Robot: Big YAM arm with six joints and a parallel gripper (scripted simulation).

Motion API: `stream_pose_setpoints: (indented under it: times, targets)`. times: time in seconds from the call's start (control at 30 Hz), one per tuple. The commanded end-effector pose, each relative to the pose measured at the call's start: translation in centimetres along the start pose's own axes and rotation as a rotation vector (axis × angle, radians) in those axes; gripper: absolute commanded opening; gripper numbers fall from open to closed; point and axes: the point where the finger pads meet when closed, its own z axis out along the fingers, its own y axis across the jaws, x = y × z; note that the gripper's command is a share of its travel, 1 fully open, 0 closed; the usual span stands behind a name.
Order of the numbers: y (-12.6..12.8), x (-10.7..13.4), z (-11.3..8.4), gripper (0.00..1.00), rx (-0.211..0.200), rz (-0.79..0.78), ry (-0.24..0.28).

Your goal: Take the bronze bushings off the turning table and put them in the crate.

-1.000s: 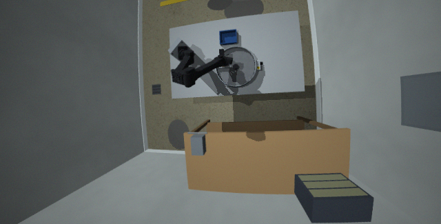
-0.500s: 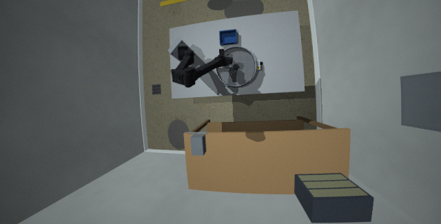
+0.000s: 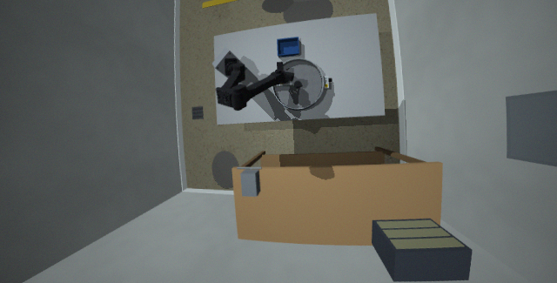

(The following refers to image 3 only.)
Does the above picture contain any blue crate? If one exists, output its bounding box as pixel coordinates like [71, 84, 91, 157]
[277, 37, 299, 57]

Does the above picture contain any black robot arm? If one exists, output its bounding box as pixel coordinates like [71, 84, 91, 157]
[216, 58, 294, 111]

